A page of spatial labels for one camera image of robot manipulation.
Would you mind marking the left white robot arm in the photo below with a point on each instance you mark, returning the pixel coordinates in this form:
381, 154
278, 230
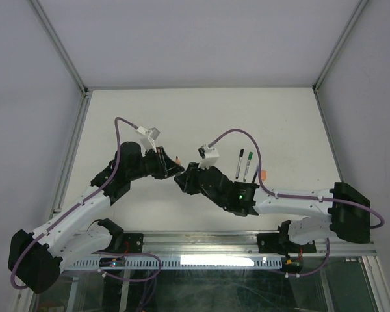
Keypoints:
38, 258

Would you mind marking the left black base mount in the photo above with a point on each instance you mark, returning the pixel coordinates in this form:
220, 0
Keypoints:
128, 243

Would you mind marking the orange pen cap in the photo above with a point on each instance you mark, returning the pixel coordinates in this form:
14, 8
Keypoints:
263, 175

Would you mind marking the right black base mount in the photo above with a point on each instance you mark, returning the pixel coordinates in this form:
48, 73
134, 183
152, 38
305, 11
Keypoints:
271, 243

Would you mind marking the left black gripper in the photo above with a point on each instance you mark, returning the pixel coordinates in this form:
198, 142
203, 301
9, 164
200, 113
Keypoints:
166, 167

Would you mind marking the white marker green end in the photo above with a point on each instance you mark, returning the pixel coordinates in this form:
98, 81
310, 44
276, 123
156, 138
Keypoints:
238, 168

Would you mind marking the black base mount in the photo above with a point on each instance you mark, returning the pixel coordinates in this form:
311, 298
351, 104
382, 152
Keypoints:
128, 243
271, 243

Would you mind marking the slotted cable duct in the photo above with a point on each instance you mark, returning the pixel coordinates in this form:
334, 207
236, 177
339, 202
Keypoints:
182, 262

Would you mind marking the blue pen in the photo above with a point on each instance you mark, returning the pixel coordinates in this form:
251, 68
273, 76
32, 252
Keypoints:
256, 174

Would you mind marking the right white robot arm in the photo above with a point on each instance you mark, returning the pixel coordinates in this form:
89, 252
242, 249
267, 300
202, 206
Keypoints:
322, 214

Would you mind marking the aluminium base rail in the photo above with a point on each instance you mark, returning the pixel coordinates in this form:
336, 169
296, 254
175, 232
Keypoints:
173, 243

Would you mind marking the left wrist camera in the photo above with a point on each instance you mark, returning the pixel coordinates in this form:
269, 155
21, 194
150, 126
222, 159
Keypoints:
148, 137

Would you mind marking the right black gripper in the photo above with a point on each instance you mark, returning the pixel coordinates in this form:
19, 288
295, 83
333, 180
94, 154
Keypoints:
188, 178

